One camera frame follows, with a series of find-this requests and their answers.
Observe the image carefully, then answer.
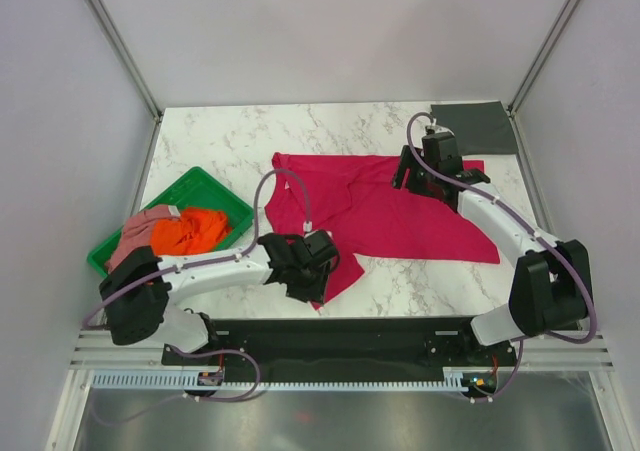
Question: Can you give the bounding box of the magenta t-shirt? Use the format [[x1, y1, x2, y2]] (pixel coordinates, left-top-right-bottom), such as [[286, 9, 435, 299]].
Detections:
[[265, 152, 500, 310]]

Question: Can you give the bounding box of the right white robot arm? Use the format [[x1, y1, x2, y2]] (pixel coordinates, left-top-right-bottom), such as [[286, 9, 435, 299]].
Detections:
[[392, 132, 598, 365]]

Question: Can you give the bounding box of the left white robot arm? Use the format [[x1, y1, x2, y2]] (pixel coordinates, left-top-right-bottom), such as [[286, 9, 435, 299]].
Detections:
[[99, 230, 340, 364]]

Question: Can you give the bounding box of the dark grey folded cloth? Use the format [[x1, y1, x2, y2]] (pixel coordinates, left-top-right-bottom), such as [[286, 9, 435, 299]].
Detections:
[[431, 101, 518, 156]]

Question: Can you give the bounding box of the orange t-shirt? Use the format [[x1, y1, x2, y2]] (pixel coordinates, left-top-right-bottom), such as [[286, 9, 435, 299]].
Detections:
[[150, 207, 233, 256]]

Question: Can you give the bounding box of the green plastic tray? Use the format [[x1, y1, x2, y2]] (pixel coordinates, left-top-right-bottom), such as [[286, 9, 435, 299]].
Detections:
[[87, 166, 253, 277]]

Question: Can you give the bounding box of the dusty pink t-shirt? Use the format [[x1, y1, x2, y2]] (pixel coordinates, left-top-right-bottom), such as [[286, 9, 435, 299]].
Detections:
[[106, 204, 180, 272]]

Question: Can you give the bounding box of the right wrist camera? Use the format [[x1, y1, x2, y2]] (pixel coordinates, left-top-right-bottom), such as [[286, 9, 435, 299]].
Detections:
[[422, 124, 459, 167]]

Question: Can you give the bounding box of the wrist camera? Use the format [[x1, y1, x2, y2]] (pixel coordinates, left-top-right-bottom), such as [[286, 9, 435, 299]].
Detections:
[[303, 229, 339, 267], [422, 124, 459, 167]]

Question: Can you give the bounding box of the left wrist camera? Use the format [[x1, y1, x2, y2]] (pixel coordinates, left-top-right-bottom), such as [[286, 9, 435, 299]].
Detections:
[[303, 229, 339, 267]]

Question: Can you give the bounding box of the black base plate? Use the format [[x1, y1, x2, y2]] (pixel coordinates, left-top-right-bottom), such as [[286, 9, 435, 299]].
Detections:
[[161, 317, 516, 379]]

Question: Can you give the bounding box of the white slotted cable duct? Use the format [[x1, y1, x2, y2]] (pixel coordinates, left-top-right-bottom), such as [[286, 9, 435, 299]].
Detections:
[[91, 369, 468, 393]]

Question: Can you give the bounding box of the aluminium rail profile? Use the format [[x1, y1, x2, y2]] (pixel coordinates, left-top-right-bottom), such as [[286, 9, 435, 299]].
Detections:
[[70, 331, 163, 370]]

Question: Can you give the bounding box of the right aluminium frame post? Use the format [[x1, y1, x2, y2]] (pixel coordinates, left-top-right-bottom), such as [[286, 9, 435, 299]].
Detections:
[[506, 0, 583, 117]]

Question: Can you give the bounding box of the aluminium frame post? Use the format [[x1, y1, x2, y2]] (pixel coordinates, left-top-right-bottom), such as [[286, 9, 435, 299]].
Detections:
[[506, 0, 583, 117], [85, 0, 163, 123]]

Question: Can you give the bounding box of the left aluminium frame post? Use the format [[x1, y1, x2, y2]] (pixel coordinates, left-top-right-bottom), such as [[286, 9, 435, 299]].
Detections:
[[85, 0, 163, 123]]

